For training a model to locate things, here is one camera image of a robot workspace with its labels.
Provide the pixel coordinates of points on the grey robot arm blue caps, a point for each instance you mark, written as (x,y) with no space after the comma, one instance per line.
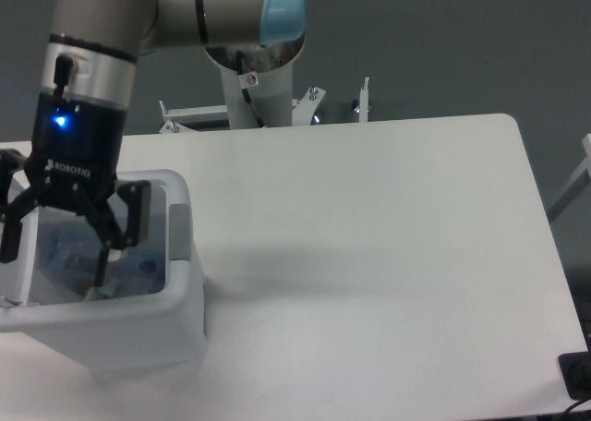
(87,82)

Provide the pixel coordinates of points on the white plastic trash can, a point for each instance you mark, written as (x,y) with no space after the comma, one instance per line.
(101,332)

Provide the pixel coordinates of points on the black device at table edge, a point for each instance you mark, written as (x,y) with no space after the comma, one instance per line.
(575,370)

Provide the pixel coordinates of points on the clear plastic water bottle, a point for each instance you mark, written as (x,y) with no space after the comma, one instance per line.
(67,255)

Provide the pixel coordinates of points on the white frame at right edge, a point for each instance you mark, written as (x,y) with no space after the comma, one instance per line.
(575,183)

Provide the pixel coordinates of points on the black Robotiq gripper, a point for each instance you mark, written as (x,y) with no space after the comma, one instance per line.
(75,142)

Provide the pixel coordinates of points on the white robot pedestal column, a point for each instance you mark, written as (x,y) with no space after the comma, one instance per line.
(267,71)

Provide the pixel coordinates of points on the white metal mounting frame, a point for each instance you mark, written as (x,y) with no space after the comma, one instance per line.
(250,112)

